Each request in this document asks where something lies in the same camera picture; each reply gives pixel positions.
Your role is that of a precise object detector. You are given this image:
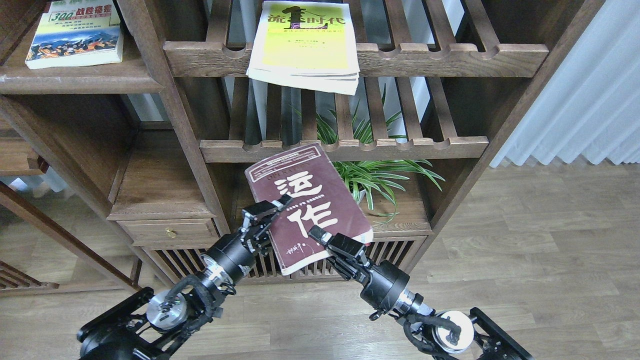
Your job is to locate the brass drawer knob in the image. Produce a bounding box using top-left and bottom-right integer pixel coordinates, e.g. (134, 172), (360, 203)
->
(165, 227), (178, 239)

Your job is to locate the green spider plant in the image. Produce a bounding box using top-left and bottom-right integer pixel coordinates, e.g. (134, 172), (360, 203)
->
(315, 102), (446, 224)

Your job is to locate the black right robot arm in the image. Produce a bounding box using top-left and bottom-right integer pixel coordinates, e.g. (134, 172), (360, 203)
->
(309, 225), (532, 360)

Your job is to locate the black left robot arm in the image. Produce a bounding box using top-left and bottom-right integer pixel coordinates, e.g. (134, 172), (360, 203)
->
(77, 194), (291, 360)

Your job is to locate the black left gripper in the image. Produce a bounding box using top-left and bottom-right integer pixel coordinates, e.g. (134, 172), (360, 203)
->
(199, 194), (293, 289)

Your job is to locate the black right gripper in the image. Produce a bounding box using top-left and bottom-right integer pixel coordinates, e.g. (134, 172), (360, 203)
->
(308, 225), (418, 316)

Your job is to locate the colourful mountain cover book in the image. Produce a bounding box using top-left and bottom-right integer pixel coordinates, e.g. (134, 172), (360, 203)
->
(25, 0), (124, 69)

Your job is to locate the dark maroon cover book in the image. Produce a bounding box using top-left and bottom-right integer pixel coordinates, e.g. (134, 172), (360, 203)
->
(244, 143), (374, 276)

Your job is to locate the white pleated curtain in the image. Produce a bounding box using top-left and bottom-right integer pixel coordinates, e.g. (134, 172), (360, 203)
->
(490, 0), (640, 167)

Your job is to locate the yellow green cover book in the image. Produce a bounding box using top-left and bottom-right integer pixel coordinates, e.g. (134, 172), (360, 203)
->
(246, 0), (360, 96)

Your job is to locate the dark wooden bookshelf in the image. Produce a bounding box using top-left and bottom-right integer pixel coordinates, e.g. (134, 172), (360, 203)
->
(1, 0), (604, 285)

